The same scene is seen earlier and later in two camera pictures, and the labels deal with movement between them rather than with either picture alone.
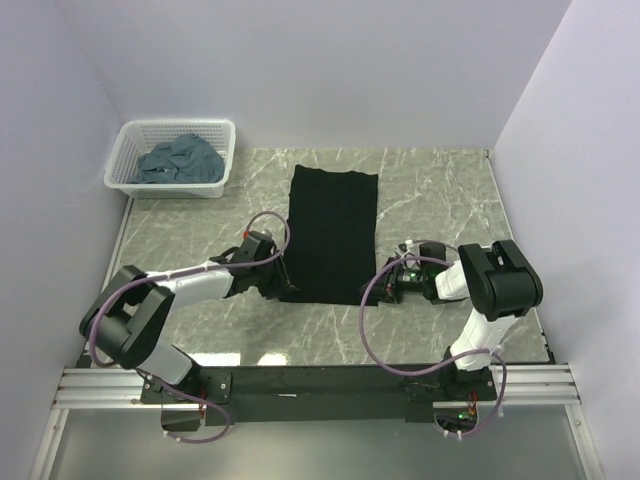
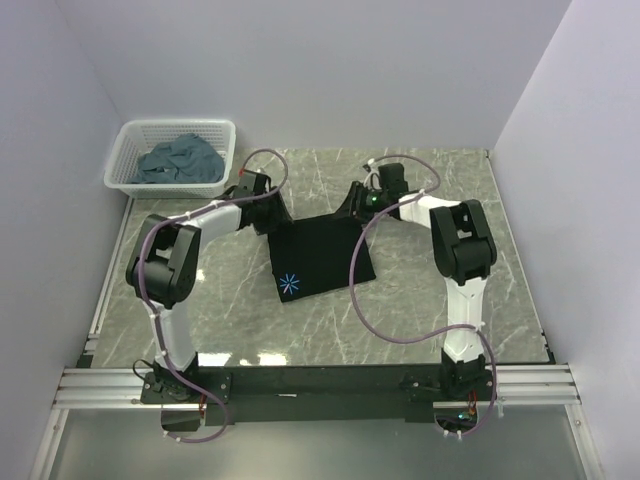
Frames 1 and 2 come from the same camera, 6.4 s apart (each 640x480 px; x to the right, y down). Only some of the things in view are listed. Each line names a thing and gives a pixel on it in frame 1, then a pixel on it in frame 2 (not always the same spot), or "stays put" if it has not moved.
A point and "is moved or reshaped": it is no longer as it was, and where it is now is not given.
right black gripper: [386, 285] to [350, 208]
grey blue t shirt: [186, 159] stays put
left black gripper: [280, 283] to [281, 214]
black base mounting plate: [223, 394] stays put
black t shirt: [332, 242] is moved or reshaped
